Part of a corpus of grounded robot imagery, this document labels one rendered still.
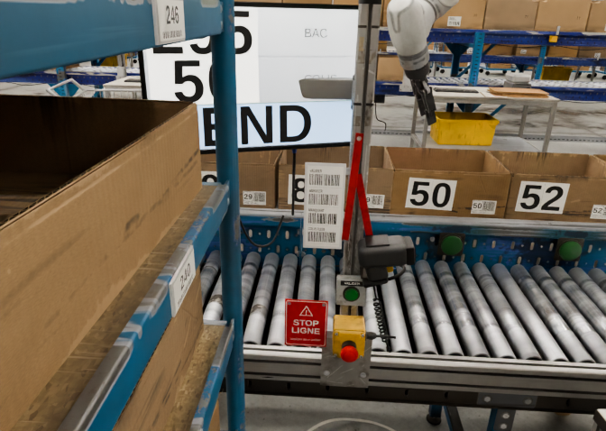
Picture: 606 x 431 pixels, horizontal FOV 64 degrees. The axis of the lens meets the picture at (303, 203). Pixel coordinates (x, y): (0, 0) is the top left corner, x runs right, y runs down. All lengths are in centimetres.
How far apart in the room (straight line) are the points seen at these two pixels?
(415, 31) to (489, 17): 490
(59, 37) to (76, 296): 16
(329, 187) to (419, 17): 63
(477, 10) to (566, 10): 100
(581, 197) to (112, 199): 167
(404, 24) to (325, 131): 47
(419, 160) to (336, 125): 90
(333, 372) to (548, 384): 53
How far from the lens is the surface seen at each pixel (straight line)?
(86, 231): 33
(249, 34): 103
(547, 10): 656
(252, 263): 163
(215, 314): 140
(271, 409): 218
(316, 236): 107
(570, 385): 141
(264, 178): 166
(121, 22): 30
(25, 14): 22
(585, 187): 186
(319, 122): 109
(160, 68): 102
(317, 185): 102
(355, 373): 127
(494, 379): 134
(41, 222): 29
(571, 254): 185
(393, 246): 102
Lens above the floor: 154
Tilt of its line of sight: 22 degrees down
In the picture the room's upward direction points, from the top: 1 degrees clockwise
